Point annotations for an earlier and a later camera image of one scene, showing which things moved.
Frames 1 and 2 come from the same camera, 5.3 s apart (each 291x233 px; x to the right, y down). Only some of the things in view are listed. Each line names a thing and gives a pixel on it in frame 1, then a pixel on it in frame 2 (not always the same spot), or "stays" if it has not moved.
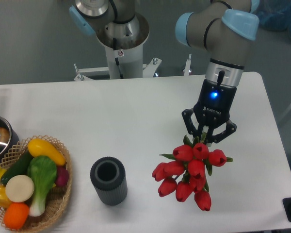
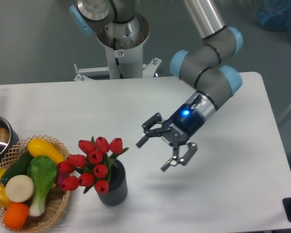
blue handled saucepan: [3, 140] stays
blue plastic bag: [281, 15] stays
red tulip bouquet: [187, 171] -> [93, 169]
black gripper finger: [194, 129] -> [152, 132]
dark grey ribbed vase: [108, 176] stays
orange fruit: [16, 215] stays
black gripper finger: [230, 128] -> [175, 159]
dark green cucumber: [19, 168] stays
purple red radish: [62, 176] stays
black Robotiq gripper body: [215, 103] -> [185, 123]
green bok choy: [42, 171] stays
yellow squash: [37, 147] stays
